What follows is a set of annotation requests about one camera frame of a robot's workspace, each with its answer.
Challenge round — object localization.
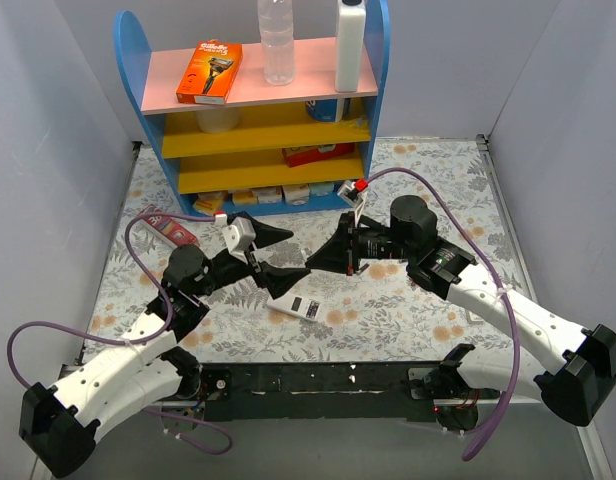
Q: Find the yellow small box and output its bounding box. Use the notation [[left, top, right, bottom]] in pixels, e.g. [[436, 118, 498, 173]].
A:
[[192, 191, 228, 216]]

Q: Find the light blue small box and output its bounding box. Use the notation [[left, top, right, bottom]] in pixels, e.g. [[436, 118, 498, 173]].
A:
[[309, 182, 334, 197]]

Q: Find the blue wooden shelf unit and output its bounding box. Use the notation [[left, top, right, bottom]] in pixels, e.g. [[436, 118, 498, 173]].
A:
[[113, 1, 391, 214]]

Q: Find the floral table mat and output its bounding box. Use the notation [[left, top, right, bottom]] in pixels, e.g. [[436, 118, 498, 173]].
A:
[[89, 138, 532, 362]]

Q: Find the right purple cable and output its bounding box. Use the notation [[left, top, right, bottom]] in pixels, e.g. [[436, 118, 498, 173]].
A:
[[365, 168, 519, 462]]

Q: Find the orange razor box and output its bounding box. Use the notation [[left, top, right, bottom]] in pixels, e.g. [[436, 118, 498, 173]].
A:
[[176, 40, 243, 106]]

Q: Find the blue round tin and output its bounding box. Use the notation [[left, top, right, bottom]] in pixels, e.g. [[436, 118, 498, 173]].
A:
[[305, 98, 350, 123]]

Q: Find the red white remote control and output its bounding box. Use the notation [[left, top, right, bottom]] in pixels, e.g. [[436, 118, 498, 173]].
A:
[[267, 293, 323, 322]]

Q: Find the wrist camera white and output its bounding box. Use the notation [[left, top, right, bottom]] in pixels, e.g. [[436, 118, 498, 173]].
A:
[[337, 178, 368, 226], [214, 212, 256, 263]]

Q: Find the red flat box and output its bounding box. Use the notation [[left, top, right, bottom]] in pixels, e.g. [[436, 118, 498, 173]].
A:
[[282, 143, 355, 167]]

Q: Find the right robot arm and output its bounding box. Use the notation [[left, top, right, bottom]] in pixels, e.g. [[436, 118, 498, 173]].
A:
[[306, 195, 616, 427]]

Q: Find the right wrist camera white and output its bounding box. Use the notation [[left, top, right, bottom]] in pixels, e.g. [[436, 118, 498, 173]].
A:
[[337, 178, 368, 226]]

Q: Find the white plastic bottle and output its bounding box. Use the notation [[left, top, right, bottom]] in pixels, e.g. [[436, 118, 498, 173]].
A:
[[335, 0, 366, 92]]

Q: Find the white long remote control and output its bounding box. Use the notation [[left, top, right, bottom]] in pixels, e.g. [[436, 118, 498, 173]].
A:
[[465, 310, 484, 325]]

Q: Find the red toothpaste box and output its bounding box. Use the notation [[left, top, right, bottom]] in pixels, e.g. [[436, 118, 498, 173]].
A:
[[139, 204, 199, 248]]

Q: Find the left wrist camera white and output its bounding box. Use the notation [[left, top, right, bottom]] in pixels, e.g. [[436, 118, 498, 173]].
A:
[[214, 212, 256, 263]]

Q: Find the clear plastic bottle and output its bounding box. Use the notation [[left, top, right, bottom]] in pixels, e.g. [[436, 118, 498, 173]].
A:
[[257, 0, 295, 86]]

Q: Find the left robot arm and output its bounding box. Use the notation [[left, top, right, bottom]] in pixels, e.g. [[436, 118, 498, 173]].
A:
[[19, 212, 310, 479]]

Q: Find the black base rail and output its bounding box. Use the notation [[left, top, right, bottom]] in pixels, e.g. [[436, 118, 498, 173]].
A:
[[177, 360, 479, 431]]

